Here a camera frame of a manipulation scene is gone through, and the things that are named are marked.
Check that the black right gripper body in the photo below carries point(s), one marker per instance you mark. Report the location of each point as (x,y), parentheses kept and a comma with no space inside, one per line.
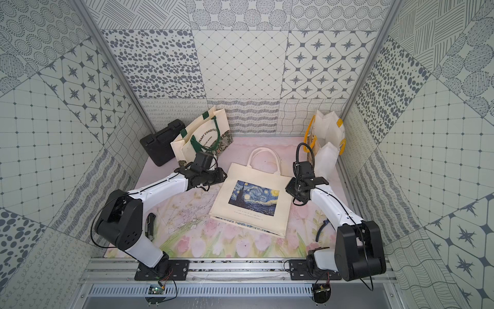
(294,190)

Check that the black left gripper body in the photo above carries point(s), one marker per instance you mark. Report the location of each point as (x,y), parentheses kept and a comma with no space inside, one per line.
(213,176)

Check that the starry night canvas tote bag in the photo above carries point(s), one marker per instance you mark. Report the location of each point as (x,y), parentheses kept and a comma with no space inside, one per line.
(254,199)

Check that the yellow handled white bag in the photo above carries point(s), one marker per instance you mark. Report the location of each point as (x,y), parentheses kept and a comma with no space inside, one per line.
(326,136)

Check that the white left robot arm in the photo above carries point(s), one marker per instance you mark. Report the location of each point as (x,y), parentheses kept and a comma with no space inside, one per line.
(121,220)

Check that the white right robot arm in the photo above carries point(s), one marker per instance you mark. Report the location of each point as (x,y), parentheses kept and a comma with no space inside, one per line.
(358,251)

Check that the black plastic tool case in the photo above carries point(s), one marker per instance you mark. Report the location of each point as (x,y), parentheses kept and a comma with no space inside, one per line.
(158,145)

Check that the right circuit board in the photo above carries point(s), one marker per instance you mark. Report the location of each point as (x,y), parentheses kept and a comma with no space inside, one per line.
(321,292)

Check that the circuit board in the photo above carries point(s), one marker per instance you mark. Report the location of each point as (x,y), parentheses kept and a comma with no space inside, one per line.
(155,295)
(321,292)

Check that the left circuit board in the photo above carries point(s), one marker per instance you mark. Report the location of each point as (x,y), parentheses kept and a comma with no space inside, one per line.
(155,295)

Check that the green handled exhibition tote bag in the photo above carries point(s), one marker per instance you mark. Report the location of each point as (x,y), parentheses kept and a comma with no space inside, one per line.
(208,133)

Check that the blue handled pliers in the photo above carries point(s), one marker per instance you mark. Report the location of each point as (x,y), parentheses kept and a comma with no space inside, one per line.
(320,230)

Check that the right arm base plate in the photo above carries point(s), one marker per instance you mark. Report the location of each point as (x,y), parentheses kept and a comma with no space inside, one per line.
(300,270)

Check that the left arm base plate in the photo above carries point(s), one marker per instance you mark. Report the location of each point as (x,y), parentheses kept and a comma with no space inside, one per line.
(171,269)

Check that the aluminium mounting rail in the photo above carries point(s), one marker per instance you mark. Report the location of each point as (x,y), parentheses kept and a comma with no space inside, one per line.
(201,270)

